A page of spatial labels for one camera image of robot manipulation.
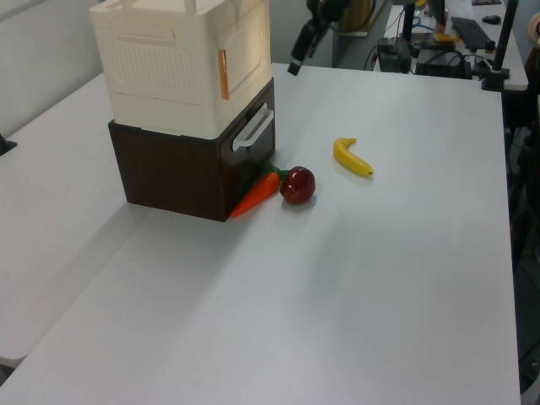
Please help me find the yellow toy banana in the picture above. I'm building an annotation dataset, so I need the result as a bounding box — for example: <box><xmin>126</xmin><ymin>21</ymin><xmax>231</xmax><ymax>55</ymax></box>
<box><xmin>332</xmin><ymin>137</ymin><xmax>375</xmax><ymax>178</ymax></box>

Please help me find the white drawer handle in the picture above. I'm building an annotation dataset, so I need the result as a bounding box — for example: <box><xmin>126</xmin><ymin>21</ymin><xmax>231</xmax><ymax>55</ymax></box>
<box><xmin>231</xmin><ymin>107</ymin><xmax>275</xmax><ymax>154</ymax></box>

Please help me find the cream door with copper handle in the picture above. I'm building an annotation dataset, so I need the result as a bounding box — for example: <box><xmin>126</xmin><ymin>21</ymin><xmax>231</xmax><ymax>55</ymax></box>
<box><xmin>213</xmin><ymin>12</ymin><xmax>272</xmax><ymax>106</ymax></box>

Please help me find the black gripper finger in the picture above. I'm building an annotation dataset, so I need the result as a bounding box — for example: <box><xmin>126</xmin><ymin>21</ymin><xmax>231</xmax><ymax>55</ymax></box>
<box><xmin>308</xmin><ymin>25</ymin><xmax>327</xmax><ymax>58</ymax></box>
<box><xmin>288</xmin><ymin>20</ymin><xmax>316</xmax><ymax>77</ymax></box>

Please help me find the black keyboard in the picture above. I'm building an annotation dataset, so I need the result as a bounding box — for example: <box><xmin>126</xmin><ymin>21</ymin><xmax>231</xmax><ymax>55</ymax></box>
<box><xmin>451</xmin><ymin>16</ymin><xmax>490</xmax><ymax>54</ymax></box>

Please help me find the cream plastic cabinet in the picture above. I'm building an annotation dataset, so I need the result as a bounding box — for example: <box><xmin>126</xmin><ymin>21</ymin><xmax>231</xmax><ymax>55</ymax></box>
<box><xmin>89</xmin><ymin>0</ymin><xmax>273</xmax><ymax>141</ymax></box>

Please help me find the red toy apple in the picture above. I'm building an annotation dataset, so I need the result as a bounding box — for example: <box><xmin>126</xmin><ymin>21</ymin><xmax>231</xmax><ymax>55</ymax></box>
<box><xmin>279</xmin><ymin>165</ymin><xmax>317</xmax><ymax>206</ymax></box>

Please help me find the orange toy carrot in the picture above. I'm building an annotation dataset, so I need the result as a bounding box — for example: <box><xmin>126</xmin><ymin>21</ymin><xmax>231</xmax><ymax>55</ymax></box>
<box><xmin>229</xmin><ymin>162</ymin><xmax>290</xmax><ymax>219</ymax></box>

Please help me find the black clamped camera pole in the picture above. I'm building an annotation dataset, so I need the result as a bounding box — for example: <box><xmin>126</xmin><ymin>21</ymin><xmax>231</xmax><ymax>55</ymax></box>
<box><xmin>481</xmin><ymin>0</ymin><xmax>520</xmax><ymax>91</ymax></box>

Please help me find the black camera box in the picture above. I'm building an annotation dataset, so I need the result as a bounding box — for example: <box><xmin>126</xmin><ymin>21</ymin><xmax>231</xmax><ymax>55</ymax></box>
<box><xmin>375</xmin><ymin>36</ymin><xmax>413</xmax><ymax>73</ymax></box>

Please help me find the dark brown wooden drawer box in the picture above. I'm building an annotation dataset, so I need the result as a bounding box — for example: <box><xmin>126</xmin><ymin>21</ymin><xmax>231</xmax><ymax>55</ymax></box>
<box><xmin>107</xmin><ymin>78</ymin><xmax>278</xmax><ymax>223</ymax></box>

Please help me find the thin black stand pole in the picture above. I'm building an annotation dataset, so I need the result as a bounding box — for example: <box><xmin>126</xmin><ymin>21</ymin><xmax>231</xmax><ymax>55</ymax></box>
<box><xmin>400</xmin><ymin>0</ymin><xmax>418</xmax><ymax>43</ymax></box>

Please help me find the flat black electronics box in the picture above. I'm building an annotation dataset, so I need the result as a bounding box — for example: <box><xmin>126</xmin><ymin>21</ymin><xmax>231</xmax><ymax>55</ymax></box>
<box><xmin>414</xmin><ymin>50</ymin><xmax>472</xmax><ymax>79</ymax></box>

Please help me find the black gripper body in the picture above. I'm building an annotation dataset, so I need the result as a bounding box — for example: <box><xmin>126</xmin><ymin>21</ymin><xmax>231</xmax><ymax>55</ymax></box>
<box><xmin>305</xmin><ymin>0</ymin><xmax>346</xmax><ymax>33</ymax></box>

